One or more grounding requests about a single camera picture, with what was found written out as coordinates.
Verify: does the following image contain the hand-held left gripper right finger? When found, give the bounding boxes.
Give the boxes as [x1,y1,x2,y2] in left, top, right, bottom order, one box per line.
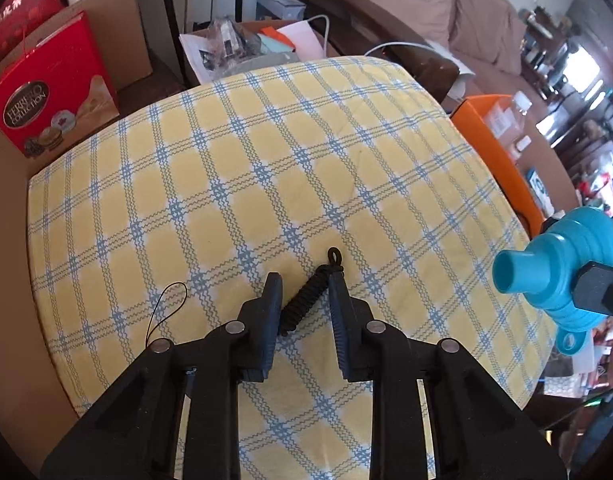
[329,275,569,480]

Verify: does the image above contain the red chocolate box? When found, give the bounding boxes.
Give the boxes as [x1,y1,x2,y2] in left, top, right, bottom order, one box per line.
[0,10,121,159]

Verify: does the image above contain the thin black loop cord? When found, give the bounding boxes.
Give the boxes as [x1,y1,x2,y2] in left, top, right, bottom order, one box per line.
[145,282,189,349]

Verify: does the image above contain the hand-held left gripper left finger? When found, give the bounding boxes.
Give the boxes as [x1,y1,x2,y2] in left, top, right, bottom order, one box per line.
[40,272,284,480]

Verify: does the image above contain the white cable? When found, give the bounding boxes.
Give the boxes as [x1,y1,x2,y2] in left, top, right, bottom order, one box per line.
[306,15,469,75]

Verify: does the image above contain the brown cardboard carton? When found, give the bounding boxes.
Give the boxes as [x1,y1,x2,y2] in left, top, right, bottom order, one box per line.
[21,0,155,92]

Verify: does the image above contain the orange box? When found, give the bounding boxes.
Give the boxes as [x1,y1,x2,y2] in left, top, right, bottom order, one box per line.
[450,94,546,235]

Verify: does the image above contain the cluttered shelf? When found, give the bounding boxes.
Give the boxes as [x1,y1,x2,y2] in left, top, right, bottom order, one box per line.
[516,5,613,211]

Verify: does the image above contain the black braided lanyard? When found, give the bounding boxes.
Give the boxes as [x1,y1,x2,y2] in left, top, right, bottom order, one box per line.
[280,247,345,337]

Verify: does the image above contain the small white blue box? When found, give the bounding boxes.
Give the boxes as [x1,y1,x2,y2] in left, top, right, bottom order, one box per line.
[255,0,307,24]

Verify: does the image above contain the teal collapsible funnel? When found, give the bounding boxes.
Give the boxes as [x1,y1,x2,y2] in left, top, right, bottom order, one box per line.
[492,206,613,358]

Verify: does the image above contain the open box with papers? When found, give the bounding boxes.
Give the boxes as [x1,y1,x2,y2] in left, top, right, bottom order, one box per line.
[179,19,338,84]

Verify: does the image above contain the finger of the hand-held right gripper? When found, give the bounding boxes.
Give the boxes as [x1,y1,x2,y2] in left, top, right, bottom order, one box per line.
[573,262,613,318]

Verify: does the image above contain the red gift bag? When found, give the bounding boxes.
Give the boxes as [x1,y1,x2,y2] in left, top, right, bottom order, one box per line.
[0,0,68,63]

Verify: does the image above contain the yellow plaid tablecloth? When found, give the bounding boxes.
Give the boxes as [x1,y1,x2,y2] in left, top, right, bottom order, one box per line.
[26,56,559,480]

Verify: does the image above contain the clear plastic bottle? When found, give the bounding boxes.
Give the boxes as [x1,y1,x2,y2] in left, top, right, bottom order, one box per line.
[491,91,533,142]

